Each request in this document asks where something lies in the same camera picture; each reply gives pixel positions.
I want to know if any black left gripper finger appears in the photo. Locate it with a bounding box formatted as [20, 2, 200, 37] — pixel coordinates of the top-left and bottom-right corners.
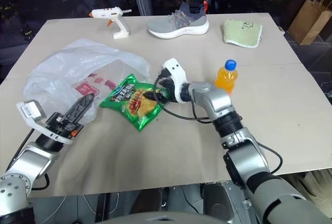
[71, 94, 96, 127]
[66, 93, 94, 125]

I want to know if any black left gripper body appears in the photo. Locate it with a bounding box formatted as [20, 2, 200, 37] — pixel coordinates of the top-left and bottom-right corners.
[46, 112, 85, 138]

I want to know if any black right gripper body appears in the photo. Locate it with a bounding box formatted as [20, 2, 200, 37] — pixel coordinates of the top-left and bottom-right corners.
[155, 68, 177, 104]

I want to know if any green chips bag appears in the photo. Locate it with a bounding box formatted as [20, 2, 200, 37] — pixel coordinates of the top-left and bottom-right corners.
[100, 73, 171, 133]

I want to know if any translucent white plastic bag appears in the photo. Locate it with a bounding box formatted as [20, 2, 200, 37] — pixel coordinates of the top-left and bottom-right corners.
[22, 37, 152, 124]

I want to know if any brown paper bag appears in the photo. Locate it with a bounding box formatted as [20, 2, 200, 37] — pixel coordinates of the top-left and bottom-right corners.
[287, 0, 332, 46]

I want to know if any red and white packet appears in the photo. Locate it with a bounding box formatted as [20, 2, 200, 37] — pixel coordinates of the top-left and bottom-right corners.
[74, 72, 117, 101]

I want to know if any orange juice bottle blue cap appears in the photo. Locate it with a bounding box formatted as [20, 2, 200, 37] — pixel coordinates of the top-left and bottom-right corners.
[214, 59, 239, 95]

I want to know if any grey knit sneaker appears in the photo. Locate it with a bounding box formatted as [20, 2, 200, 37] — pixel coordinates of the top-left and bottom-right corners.
[146, 0, 210, 39]

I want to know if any white hot glue gun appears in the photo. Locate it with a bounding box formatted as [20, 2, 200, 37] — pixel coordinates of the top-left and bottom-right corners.
[88, 6, 133, 40]

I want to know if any green folded towel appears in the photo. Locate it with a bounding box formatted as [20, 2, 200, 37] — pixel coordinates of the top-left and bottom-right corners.
[220, 18, 264, 49]

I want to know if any dark rounded shape under table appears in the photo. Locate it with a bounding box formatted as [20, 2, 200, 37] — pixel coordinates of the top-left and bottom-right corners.
[201, 182, 236, 220]

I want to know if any grey rounded robot torso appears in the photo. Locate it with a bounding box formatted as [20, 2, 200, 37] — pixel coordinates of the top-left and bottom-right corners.
[102, 214, 234, 224]

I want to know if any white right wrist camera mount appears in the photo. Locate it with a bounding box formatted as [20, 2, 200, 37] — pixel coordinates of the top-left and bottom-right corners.
[162, 58, 189, 104]

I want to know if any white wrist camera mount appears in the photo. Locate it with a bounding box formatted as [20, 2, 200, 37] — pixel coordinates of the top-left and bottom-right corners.
[162, 58, 189, 104]
[16, 100, 78, 145]

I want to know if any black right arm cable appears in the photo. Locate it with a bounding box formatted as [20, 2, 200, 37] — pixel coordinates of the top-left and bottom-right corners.
[153, 77, 284, 176]

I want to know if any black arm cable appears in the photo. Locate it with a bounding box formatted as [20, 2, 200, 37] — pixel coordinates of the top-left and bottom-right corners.
[153, 77, 284, 176]
[12, 129, 50, 191]

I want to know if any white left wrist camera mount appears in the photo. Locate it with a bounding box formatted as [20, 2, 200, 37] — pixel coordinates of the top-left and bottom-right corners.
[16, 100, 78, 145]

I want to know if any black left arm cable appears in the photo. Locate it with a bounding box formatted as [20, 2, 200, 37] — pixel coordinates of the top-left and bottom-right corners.
[12, 129, 50, 191]

